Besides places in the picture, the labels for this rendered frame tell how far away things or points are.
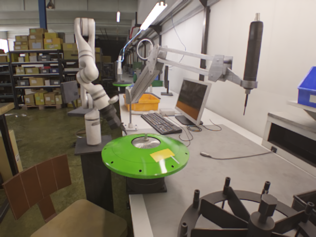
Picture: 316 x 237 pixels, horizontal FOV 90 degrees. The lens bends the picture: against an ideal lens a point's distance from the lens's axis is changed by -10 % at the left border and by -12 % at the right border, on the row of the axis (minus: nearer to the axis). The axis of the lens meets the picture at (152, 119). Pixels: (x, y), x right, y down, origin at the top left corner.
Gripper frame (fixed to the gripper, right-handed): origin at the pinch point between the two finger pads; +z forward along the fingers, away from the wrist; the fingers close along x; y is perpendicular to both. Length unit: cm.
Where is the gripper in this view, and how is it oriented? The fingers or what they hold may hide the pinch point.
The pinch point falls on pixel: (126, 134)
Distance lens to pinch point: 92.1
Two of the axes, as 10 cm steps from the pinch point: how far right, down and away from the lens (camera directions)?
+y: -9.0, 4.3, 1.0
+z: 4.4, 8.5, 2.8
